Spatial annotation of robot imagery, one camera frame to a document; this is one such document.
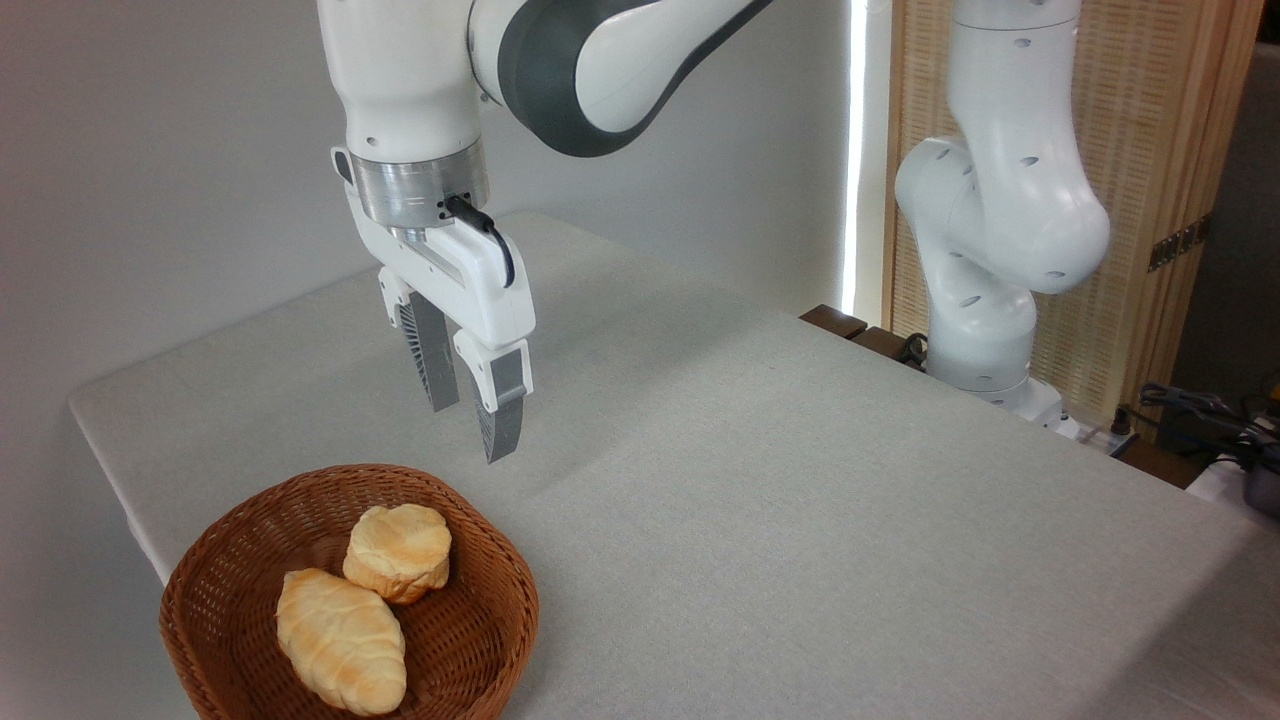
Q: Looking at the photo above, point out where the dark metal screen hinge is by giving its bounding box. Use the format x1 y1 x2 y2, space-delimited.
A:
1147 214 1214 273

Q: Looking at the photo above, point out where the oval pale bread loaf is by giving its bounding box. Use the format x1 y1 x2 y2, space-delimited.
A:
276 568 409 717

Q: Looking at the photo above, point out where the brown wicker basket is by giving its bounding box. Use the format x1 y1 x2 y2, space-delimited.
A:
159 463 541 720

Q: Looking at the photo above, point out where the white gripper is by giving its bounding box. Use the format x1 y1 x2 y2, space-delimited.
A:
332 146 537 465

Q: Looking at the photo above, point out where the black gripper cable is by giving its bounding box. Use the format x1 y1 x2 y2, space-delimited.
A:
444 194 518 290

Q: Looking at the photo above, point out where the dark brown wooden block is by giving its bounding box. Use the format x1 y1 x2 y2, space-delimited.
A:
850 326 927 373
800 304 869 341

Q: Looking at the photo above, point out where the bamboo folding screen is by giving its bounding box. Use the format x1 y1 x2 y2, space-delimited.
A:
882 0 1267 433

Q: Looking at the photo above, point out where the black cable bundle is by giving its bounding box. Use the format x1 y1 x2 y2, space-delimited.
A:
1138 382 1280 471

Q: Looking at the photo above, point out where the round knotted bread roll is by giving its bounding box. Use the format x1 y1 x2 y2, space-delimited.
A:
343 504 453 605

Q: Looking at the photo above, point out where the white power strip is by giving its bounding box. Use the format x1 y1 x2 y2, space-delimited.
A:
1058 414 1139 459

